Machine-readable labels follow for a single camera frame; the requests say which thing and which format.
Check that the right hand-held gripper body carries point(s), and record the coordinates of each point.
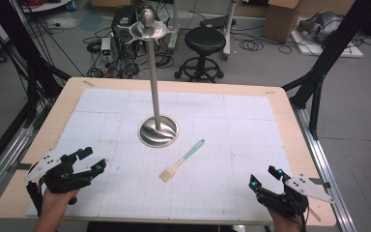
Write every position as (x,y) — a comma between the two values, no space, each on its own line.
(288,199)

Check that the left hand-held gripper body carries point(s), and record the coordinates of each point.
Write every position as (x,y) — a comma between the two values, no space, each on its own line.
(62,180)

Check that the metal utensil stand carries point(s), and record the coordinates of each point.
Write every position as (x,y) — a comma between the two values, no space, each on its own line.
(155,90)

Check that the person's right hand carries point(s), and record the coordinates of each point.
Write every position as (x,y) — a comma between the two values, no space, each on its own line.
(285,223)

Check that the person's left hand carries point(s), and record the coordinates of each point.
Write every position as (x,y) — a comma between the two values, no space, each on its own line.
(54,208)

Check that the grey tape strip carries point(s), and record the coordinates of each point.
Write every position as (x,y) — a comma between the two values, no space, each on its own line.
(19,167)
(322,183)

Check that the white grid mat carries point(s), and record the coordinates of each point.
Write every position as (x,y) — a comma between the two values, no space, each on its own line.
(222,135)

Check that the person's dark clothing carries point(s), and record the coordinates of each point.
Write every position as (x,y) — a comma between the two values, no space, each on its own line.
(161,227)

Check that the small grey power box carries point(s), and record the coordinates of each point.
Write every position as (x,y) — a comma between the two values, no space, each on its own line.
(105,45)

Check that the black computer tower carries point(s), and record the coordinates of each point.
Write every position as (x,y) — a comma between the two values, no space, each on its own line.
(122,19)

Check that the white floor board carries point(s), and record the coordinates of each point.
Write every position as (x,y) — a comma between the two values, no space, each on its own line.
(351,51)

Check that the cardboard box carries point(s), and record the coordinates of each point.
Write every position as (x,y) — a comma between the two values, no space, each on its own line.
(281,22)

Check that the white round table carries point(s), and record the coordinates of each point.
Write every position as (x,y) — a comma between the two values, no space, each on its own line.
(45,5)

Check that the black round stool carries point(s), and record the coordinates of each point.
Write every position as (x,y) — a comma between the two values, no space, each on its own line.
(205,40)

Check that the grey bag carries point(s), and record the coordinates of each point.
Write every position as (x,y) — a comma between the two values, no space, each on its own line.
(323,25)

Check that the aluminium rail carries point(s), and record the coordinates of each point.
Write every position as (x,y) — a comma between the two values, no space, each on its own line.
(327,174)
(0,170)

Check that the black metal frame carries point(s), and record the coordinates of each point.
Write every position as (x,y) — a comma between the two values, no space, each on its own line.
(319,71)
(32,74)

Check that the white metal post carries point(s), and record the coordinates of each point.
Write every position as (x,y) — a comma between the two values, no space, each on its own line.
(175,25)
(230,29)

